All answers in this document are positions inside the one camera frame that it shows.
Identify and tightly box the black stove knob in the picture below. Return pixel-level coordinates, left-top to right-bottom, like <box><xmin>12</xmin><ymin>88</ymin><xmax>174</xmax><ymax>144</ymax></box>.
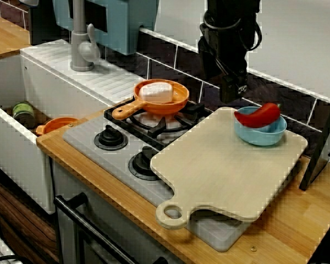
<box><xmin>128</xmin><ymin>145</ymin><xmax>168</xmax><ymax>182</ymax></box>
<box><xmin>93</xmin><ymin>124</ymin><xmax>129</xmax><ymax>151</ymax></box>

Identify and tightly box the orange toy pot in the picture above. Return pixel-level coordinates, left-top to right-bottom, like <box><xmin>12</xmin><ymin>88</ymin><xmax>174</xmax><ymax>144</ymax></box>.
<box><xmin>35</xmin><ymin>117</ymin><xmax>80</xmax><ymax>137</ymax></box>

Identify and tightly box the black cable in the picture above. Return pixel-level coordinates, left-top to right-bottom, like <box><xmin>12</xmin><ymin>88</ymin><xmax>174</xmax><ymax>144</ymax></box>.
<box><xmin>0</xmin><ymin>254</ymin><xmax>27</xmax><ymax>264</ymax></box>

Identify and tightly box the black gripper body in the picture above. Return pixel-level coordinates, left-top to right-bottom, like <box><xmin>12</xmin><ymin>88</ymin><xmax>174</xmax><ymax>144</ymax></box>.
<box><xmin>197</xmin><ymin>19</ymin><xmax>250</xmax><ymax>80</ymax></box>

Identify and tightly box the light wooden cutting board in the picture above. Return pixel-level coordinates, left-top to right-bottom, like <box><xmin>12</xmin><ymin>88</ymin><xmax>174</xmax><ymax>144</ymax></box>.
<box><xmin>150</xmin><ymin>106</ymin><xmax>309</xmax><ymax>230</ymax></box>

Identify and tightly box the white toy sink basin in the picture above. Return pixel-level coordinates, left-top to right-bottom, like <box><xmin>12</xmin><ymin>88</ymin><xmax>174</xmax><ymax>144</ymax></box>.
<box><xmin>0</xmin><ymin>38</ymin><xmax>138</xmax><ymax>215</ymax></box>

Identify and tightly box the black burner grate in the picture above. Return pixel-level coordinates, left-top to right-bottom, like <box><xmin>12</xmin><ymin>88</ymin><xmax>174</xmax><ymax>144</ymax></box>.
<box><xmin>103</xmin><ymin>95</ymin><xmax>212</xmax><ymax>151</ymax></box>

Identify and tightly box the toy salmon sushi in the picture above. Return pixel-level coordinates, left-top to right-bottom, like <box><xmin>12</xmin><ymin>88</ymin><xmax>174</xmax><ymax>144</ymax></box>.
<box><xmin>138</xmin><ymin>81</ymin><xmax>174</xmax><ymax>105</ymax></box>

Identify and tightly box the red toy chili pepper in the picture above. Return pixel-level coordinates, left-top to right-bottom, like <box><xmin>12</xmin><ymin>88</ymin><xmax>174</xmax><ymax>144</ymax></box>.
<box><xmin>233</xmin><ymin>102</ymin><xmax>282</xmax><ymax>129</ymax></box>

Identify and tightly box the grey toy faucet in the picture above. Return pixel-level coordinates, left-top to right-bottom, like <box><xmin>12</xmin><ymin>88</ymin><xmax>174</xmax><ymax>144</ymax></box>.
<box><xmin>69</xmin><ymin>0</ymin><xmax>101</xmax><ymax>72</ymax></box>

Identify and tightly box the light blue plastic bowl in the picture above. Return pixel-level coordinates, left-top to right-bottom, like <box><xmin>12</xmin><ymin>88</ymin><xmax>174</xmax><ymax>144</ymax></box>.
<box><xmin>233</xmin><ymin>106</ymin><xmax>288</xmax><ymax>146</ymax></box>

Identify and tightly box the white toy oven cabinet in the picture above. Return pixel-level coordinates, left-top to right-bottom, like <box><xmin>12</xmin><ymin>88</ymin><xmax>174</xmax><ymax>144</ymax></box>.
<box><xmin>48</xmin><ymin>159</ymin><xmax>182</xmax><ymax>264</ymax></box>

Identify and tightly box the orange toy frying pan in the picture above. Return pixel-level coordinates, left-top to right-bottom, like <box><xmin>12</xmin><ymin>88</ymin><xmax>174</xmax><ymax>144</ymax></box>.
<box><xmin>111</xmin><ymin>78</ymin><xmax>190</xmax><ymax>119</ymax></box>

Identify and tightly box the grey toy stove panel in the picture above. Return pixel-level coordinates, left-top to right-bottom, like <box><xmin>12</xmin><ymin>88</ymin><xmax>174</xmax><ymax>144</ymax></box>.
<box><xmin>62</xmin><ymin>108</ymin><xmax>251</xmax><ymax>253</ymax></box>

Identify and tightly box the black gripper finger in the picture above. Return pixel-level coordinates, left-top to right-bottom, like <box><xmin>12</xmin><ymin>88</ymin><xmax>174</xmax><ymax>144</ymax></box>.
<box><xmin>219</xmin><ymin>71</ymin><xmax>249</xmax><ymax>105</ymax></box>
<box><xmin>199</xmin><ymin>49</ymin><xmax>223</xmax><ymax>81</ymax></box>

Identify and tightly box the black leaning panel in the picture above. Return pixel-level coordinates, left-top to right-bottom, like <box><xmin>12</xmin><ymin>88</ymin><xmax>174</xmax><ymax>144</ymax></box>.
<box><xmin>299</xmin><ymin>87</ymin><xmax>330</xmax><ymax>192</ymax></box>

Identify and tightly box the black oven door handle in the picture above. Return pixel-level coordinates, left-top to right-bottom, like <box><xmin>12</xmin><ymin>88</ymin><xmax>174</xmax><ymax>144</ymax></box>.
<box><xmin>53</xmin><ymin>192</ymin><xmax>168</xmax><ymax>264</ymax></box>

